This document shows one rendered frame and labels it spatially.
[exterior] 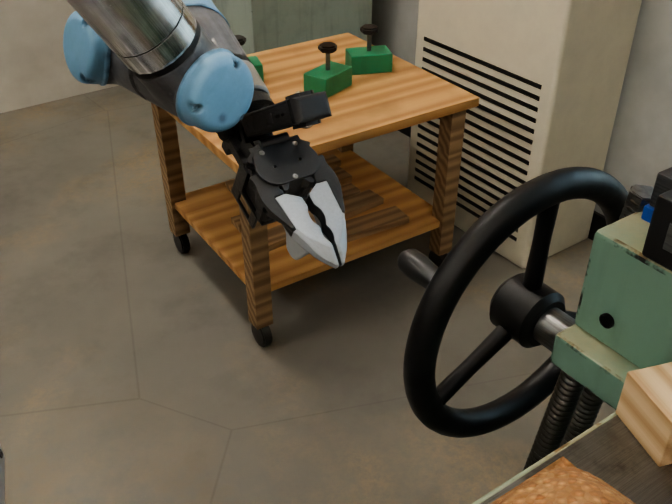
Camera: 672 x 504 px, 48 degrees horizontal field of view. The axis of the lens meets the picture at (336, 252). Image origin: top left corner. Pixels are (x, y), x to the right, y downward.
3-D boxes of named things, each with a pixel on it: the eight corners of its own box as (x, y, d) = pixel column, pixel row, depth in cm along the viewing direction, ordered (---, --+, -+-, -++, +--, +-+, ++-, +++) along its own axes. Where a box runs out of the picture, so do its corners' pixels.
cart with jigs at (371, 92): (346, 188, 252) (348, -7, 216) (459, 273, 213) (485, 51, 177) (161, 249, 223) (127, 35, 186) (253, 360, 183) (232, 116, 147)
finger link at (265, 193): (316, 229, 78) (277, 163, 80) (321, 220, 76) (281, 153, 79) (277, 243, 76) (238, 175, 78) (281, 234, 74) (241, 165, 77)
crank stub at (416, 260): (405, 270, 69) (418, 246, 69) (448, 303, 65) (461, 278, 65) (387, 266, 67) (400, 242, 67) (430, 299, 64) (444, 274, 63)
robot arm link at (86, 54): (113, 23, 70) (211, 27, 77) (57, -3, 76) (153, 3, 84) (108, 106, 73) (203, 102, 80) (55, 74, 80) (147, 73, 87)
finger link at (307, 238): (327, 286, 80) (286, 216, 83) (343, 260, 75) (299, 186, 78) (302, 296, 78) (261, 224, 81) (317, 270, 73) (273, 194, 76)
